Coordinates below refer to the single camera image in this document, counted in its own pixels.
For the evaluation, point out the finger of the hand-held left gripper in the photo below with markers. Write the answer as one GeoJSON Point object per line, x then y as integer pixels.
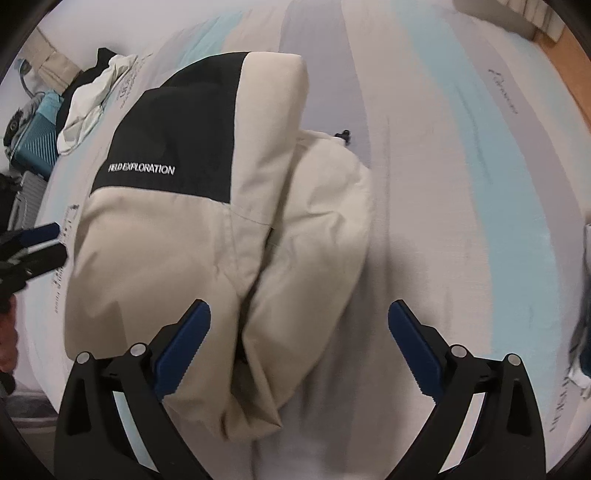
{"type": "Point", "coordinates": [41, 233]}
{"type": "Point", "coordinates": [44, 261]}

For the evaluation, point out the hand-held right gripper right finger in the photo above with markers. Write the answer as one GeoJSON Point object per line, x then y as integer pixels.
{"type": "Point", "coordinates": [413, 348]}

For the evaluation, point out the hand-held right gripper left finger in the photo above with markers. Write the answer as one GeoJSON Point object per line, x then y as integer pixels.
{"type": "Point", "coordinates": [184, 350]}

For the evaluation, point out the beige and black jacket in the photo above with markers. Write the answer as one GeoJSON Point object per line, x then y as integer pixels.
{"type": "Point", "coordinates": [207, 258]}

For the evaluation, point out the person's left hand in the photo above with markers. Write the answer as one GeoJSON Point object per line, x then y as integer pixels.
{"type": "Point", "coordinates": [7, 332]}

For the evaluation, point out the grey ribbed suitcase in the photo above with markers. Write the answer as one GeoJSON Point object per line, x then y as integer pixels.
{"type": "Point", "coordinates": [30, 198]}

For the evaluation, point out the blue ribbed suitcase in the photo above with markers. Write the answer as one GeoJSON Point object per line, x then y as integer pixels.
{"type": "Point", "coordinates": [34, 138]}

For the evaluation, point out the light blue cloth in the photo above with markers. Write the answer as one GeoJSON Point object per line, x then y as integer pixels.
{"type": "Point", "coordinates": [48, 104]}

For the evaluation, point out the white shirt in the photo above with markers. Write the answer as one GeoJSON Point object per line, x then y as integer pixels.
{"type": "Point", "coordinates": [90, 106]}

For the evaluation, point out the black cloth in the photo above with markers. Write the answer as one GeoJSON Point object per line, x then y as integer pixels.
{"type": "Point", "coordinates": [81, 90]}

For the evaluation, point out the striped printed bed sheet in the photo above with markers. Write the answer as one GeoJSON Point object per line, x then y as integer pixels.
{"type": "Point", "coordinates": [438, 184]}

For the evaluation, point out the dark and white cloth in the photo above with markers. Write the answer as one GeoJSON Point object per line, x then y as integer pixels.
{"type": "Point", "coordinates": [582, 337]}

